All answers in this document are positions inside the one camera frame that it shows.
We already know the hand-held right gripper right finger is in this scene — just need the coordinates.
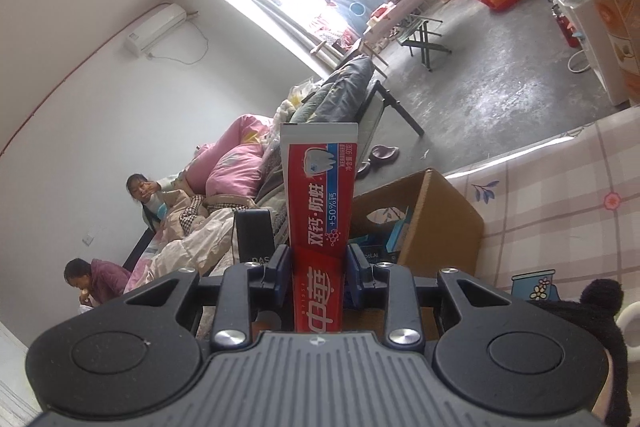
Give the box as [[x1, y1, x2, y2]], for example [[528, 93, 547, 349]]
[[347, 244, 516, 350]]

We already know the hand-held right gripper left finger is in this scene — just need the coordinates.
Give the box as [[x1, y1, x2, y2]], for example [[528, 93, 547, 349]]
[[115, 244, 294, 352]]

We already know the red white toothpaste tube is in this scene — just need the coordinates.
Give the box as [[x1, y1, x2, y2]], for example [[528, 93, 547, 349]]
[[280, 122, 360, 334]]

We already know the brown cardboard box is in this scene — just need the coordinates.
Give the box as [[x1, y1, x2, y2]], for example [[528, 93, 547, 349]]
[[347, 168, 485, 280]]

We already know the plush doll with red dress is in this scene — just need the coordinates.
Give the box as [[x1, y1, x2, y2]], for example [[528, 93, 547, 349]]
[[580, 279, 632, 427]]

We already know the beige checked blanket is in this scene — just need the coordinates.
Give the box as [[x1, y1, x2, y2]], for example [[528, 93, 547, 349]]
[[150, 192, 291, 278]]

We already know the pink quilt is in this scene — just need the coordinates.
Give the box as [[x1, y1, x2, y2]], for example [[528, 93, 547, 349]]
[[185, 114, 273, 198]]

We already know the grey blanket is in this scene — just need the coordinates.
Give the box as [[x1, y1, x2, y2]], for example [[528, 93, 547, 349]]
[[290, 56, 376, 128]]

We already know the sofa bed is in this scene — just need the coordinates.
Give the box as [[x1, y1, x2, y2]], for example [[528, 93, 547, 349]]
[[125, 56, 426, 298]]

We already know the white air conditioner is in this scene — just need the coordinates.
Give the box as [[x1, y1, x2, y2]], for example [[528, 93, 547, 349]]
[[125, 4, 188, 56]]

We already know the folding stool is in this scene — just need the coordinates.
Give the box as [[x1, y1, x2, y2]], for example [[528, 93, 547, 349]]
[[397, 19, 451, 72]]

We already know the low folding table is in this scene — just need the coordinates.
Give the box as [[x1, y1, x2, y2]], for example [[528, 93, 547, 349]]
[[362, 0, 436, 52]]

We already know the white tape roll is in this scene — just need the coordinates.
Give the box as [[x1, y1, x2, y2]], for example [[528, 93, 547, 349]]
[[617, 307, 640, 333]]

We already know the red fire extinguisher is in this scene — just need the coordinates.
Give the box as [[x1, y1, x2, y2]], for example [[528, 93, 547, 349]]
[[552, 7, 581, 48]]

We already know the white cabinet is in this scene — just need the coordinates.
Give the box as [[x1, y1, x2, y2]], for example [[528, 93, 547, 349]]
[[570, 2, 631, 108]]

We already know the air conditioner cable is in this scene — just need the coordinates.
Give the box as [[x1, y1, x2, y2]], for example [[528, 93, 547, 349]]
[[147, 12, 208, 62]]

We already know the white floor cable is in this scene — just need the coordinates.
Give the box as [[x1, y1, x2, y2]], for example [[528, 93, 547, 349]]
[[570, 49, 593, 75]]

